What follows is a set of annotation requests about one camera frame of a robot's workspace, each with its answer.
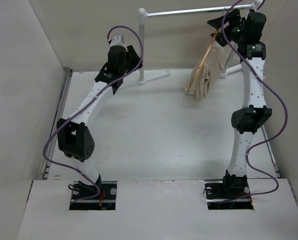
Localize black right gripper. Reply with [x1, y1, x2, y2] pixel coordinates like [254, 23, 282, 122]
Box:
[206, 9, 246, 48]

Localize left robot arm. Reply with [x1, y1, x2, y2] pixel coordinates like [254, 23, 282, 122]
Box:
[57, 43, 143, 200]

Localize left aluminium frame rail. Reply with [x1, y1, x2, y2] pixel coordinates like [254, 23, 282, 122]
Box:
[37, 67, 73, 180]

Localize beige trousers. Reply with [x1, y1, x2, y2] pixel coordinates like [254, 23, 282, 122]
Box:
[184, 41, 236, 100]

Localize white clothes rack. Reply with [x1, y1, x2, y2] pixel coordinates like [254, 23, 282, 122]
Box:
[118, 0, 264, 87]

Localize wooden clothes hanger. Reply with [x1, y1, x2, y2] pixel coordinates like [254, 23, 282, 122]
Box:
[185, 7, 227, 92]

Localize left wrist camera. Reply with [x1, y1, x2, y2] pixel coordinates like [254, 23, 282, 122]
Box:
[108, 33, 125, 48]

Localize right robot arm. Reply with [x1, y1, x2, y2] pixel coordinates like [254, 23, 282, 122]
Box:
[205, 9, 272, 200]

